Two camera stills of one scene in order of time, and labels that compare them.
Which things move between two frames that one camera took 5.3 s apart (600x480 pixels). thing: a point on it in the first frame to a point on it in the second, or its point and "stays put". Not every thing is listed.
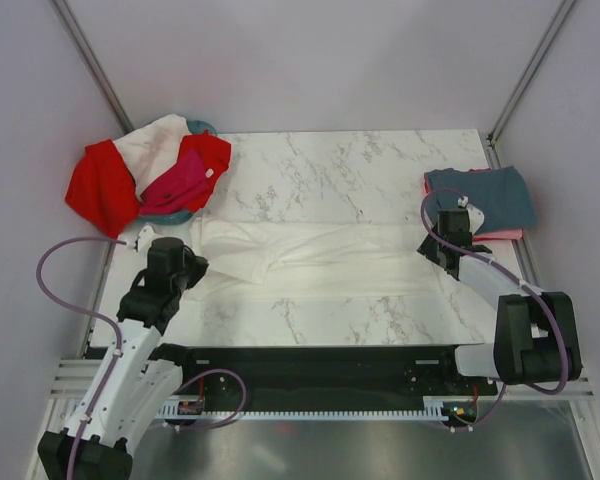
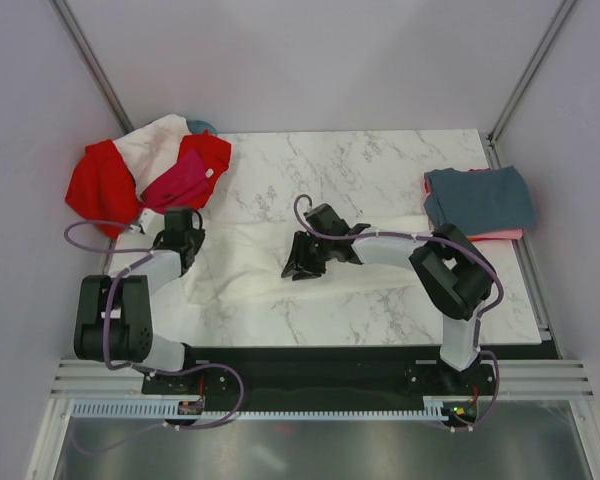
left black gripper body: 193,269 to 196,238
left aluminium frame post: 64,10 stays put
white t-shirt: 306,261 stays put
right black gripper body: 431,246 to 324,243
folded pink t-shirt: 499,236 stays put
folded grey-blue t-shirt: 500,193 stays put
